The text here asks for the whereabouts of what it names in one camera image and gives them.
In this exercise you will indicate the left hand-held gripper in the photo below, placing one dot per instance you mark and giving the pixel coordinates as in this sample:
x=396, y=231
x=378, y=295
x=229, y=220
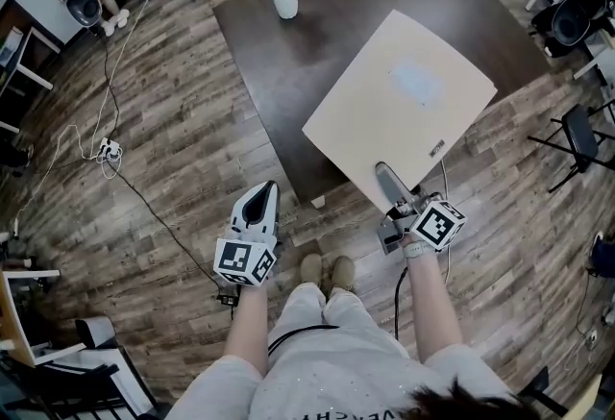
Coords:
x=242, y=262

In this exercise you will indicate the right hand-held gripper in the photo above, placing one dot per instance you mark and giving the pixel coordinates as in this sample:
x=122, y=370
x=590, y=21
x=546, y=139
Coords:
x=437, y=221

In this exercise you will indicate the person's right forearm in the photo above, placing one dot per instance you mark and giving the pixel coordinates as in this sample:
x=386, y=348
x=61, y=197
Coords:
x=432, y=307

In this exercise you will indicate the person's left forearm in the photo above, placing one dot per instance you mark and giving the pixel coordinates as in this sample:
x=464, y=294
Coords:
x=247, y=327

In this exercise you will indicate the white table foot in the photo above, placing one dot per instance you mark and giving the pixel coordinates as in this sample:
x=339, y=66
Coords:
x=318, y=202

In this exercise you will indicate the white wrist band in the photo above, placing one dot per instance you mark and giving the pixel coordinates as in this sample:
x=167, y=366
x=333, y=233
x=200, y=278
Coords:
x=418, y=249

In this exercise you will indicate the person's beige left shoe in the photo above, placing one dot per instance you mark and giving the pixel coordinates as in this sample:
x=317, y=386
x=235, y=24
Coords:
x=311, y=270

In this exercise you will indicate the person's beige shoe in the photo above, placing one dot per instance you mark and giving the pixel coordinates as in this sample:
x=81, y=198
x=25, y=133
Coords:
x=343, y=273
x=311, y=270

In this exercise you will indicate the black power adapter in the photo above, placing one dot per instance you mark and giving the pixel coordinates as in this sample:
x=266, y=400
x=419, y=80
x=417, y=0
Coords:
x=228, y=299

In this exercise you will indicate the person's beige right shoe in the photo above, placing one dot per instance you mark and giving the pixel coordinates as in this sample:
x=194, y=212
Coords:
x=343, y=273

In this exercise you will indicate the person's light grey trousers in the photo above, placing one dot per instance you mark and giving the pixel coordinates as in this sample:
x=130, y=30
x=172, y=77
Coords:
x=312, y=312

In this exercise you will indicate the white power strip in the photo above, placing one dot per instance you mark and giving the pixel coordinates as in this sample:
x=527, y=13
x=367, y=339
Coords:
x=109, y=150

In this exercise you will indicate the person's grey shirt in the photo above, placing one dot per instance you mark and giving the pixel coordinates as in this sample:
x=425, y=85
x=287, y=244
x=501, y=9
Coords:
x=336, y=379

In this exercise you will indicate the black folding chair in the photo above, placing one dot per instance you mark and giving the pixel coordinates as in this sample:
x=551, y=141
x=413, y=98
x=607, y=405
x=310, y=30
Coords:
x=581, y=137

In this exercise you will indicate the black and white chair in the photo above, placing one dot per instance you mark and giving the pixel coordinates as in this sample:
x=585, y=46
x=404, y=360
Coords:
x=96, y=370

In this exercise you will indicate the black mesh office chair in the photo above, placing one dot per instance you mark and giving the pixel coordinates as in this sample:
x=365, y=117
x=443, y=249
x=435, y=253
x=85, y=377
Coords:
x=569, y=26

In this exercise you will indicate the white side table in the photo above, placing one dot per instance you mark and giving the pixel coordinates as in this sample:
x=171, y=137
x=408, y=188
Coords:
x=14, y=312

